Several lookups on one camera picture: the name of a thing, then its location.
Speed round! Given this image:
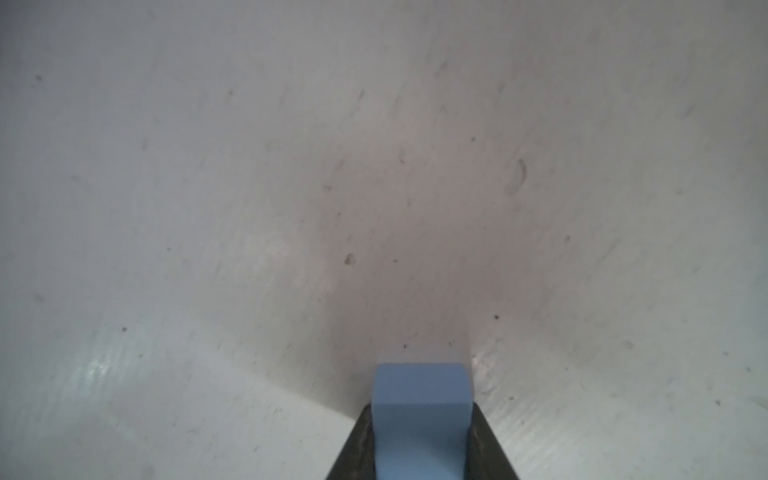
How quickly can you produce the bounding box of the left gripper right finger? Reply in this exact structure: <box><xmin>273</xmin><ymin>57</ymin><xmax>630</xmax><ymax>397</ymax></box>
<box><xmin>464</xmin><ymin>403</ymin><xmax>519</xmax><ymax>480</ymax></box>

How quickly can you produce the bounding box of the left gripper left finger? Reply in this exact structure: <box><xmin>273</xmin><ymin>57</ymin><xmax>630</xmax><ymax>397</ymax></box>
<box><xmin>326</xmin><ymin>404</ymin><xmax>376</xmax><ymax>480</ymax></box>

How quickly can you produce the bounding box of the light blue block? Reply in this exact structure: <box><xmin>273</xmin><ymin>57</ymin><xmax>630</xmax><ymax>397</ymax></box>
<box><xmin>371</xmin><ymin>363</ymin><xmax>473</xmax><ymax>480</ymax></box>

